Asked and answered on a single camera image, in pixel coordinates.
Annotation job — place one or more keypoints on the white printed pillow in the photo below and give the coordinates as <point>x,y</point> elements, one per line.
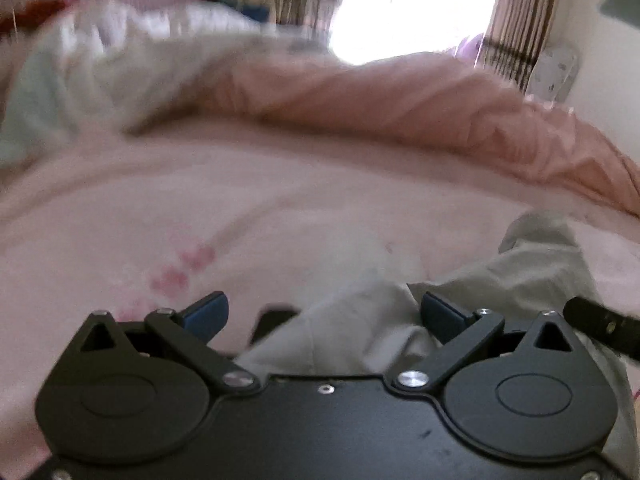
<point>555,72</point>

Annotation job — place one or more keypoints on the grey and black jacket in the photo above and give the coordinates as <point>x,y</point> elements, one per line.
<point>530,270</point>

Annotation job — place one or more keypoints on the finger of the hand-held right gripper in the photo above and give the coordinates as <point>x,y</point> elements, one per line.
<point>605,325</point>

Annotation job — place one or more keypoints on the pink printed bed sheet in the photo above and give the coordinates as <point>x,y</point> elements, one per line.
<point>150,210</point>

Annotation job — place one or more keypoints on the pink quilt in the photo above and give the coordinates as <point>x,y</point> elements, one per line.
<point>400,100</point>

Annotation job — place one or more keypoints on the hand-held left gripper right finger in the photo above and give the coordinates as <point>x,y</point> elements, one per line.
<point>440,316</point>

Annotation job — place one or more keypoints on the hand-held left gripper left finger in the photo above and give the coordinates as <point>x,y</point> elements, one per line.
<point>207,312</point>

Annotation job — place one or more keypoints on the white quilt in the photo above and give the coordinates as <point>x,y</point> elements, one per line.
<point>125,50</point>

